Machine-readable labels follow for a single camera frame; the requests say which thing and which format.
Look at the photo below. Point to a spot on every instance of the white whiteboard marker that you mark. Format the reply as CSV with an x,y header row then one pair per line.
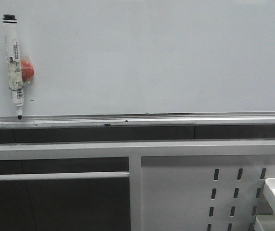
x,y
13,61

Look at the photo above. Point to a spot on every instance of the grey box corner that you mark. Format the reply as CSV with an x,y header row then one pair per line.
x,y
265,223

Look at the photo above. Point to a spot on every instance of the aluminium whiteboard tray rail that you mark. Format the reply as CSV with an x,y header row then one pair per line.
x,y
137,120

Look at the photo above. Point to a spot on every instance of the white metal frame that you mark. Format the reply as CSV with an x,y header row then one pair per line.
x,y
135,151

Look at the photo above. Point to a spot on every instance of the white whiteboard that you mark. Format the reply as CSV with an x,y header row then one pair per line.
x,y
105,57

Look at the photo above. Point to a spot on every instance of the red round magnet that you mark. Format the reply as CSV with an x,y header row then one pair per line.
x,y
28,71

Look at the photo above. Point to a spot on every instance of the white perforated pegboard panel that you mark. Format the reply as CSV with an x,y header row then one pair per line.
x,y
204,193

